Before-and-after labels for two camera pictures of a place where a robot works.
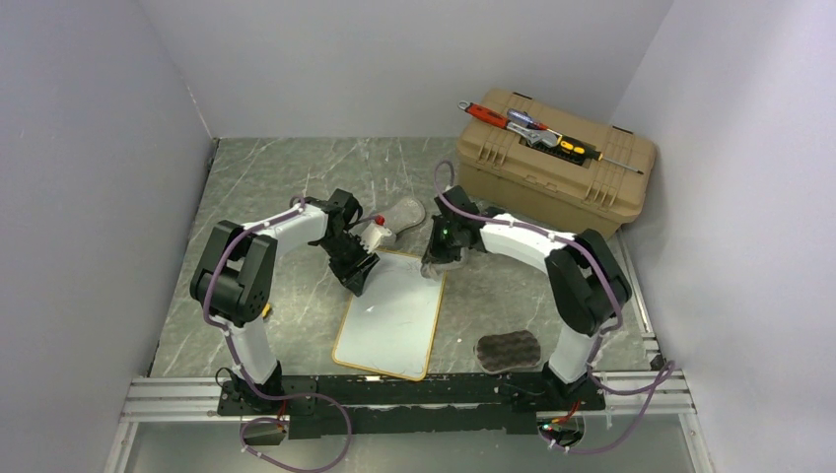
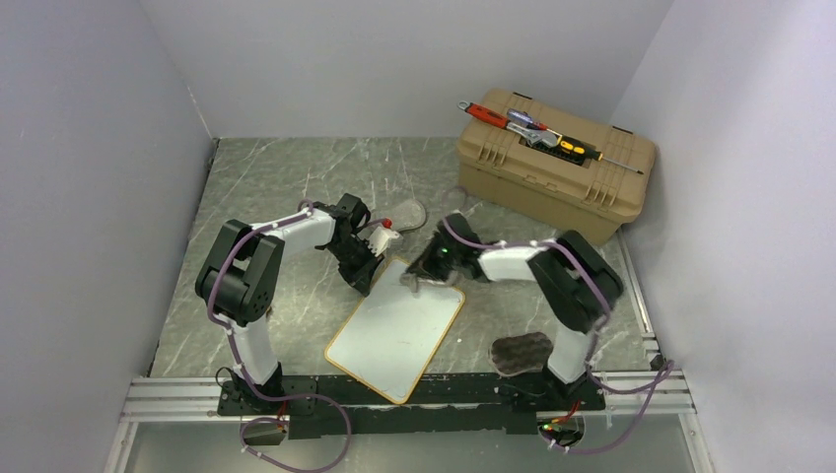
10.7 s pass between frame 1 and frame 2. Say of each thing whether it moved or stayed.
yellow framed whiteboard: moved
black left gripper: stayed
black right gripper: moved
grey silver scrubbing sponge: stayed
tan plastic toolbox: stayed
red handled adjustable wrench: stayed
